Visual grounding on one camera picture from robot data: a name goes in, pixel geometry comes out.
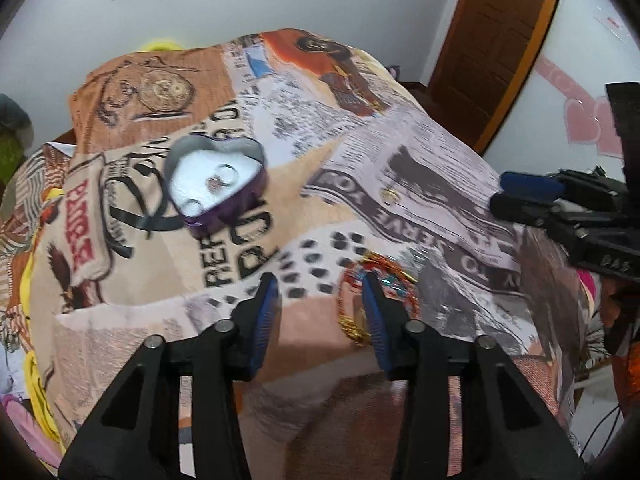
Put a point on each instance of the pink heart wall decoration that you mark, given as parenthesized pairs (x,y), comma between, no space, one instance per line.
(588,120)

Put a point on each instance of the newspaper print bed blanket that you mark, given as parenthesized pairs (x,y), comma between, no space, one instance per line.
(94,257)

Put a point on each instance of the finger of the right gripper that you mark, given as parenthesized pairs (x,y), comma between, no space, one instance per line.
(531,187)
(519,210)

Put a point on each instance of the yellow pillow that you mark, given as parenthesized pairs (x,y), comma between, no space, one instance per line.
(160,45)

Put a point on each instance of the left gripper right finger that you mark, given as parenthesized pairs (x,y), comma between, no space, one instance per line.
(507,430)

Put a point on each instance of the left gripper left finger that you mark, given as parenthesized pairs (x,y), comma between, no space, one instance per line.
(133,431)

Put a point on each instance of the wooden door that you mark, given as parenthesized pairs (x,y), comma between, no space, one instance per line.
(489,50)

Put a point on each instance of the grey stuffed cushion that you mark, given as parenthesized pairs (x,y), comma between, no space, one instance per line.
(15,120)

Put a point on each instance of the purple heart-shaped tin box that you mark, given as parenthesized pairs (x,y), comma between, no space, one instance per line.
(241,164)

